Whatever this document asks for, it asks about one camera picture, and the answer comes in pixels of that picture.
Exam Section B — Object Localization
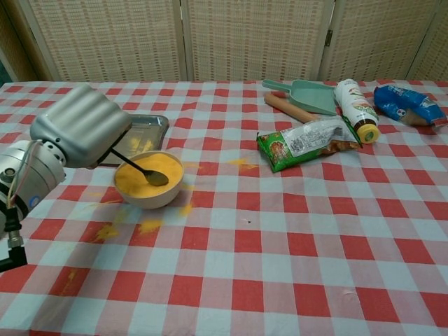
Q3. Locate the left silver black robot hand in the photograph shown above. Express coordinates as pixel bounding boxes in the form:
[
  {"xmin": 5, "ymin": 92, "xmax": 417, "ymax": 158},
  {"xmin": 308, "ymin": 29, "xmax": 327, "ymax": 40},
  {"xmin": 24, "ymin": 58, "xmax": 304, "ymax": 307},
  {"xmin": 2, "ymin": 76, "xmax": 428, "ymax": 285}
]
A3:
[{"xmin": 29, "ymin": 83, "xmax": 133, "ymax": 169}]

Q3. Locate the black spoon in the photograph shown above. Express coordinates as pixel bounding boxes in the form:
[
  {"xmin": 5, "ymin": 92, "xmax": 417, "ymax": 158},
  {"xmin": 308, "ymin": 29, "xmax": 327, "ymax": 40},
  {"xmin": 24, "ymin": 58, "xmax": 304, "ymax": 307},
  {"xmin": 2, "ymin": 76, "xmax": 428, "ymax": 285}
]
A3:
[{"xmin": 111, "ymin": 147, "xmax": 169, "ymax": 186}]

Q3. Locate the rectangular metal tray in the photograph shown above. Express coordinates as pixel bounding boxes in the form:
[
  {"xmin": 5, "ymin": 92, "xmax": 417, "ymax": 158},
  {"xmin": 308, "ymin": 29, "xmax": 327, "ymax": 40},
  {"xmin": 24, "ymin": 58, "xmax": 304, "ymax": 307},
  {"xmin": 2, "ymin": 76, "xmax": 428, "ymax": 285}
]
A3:
[{"xmin": 99, "ymin": 114, "xmax": 170, "ymax": 166}]

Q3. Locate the yellow bowl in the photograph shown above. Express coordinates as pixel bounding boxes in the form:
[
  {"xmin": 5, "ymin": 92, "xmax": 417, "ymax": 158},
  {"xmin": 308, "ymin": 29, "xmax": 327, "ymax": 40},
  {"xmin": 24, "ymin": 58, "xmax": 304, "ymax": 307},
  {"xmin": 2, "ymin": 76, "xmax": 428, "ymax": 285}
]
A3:
[{"xmin": 113, "ymin": 150, "xmax": 186, "ymax": 210}]

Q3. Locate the woven folding screen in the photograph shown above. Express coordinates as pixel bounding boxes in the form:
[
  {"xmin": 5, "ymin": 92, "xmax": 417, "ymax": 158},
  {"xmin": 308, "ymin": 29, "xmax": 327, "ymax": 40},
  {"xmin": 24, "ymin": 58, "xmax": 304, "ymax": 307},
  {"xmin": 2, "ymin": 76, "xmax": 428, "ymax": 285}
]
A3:
[{"xmin": 0, "ymin": 0, "xmax": 448, "ymax": 83}]

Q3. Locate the sausage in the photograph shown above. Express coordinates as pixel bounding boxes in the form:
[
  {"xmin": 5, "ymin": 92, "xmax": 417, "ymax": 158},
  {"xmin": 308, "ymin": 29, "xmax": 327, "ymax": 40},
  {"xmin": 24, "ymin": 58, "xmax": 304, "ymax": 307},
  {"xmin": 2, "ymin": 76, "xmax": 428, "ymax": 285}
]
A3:
[{"xmin": 264, "ymin": 91, "xmax": 321, "ymax": 124}]

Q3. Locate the red white checkered tablecloth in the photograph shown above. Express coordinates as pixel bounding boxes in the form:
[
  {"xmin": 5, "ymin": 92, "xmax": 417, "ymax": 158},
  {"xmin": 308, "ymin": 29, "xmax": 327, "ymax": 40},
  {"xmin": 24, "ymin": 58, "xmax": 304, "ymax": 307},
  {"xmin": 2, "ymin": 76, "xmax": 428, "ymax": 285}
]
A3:
[{"xmin": 0, "ymin": 80, "xmax": 448, "ymax": 336}]

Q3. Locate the green snack bag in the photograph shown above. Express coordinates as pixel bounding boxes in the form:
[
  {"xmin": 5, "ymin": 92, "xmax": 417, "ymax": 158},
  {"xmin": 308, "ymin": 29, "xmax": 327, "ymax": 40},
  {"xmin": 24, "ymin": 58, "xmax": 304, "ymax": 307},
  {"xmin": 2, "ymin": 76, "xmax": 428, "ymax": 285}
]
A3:
[{"xmin": 256, "ymin": 116, "xmax": 363, "ymax": 174}]

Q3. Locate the green plastic dustpan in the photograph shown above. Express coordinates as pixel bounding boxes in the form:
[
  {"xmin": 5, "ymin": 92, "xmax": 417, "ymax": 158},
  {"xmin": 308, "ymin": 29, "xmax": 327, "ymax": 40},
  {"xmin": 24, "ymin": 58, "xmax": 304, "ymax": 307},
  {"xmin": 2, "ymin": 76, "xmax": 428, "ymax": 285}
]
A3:
[{"xmin": 262, "ymin": 79, "xmax": 339, "ymax": 117}]

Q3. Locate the white bottle with yellow cap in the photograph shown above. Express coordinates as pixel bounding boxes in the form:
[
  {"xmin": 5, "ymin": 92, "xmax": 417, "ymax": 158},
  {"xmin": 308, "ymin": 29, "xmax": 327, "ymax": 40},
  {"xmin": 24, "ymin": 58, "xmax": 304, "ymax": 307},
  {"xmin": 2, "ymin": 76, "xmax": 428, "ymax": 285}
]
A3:
[{"xmin": 333, "ymin": 78, "xmax": 382, "ymax": 145}]

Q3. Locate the blue snack bag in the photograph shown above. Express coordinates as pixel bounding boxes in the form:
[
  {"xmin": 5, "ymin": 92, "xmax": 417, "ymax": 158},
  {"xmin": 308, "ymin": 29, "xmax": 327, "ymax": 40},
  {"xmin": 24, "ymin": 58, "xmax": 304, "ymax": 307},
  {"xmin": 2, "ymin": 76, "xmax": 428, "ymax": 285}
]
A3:
[{"xmin": 373, "ymin": 84, "xmax": 448, "ymax": 130}]

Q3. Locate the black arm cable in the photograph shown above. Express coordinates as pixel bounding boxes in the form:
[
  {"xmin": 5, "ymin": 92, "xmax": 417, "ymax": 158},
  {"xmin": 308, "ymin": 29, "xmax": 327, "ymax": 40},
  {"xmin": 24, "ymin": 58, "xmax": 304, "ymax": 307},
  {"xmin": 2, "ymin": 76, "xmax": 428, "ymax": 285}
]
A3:
[{"xmin": 0, "ymin": 204, "xmax": 28, "ymax": 274}]

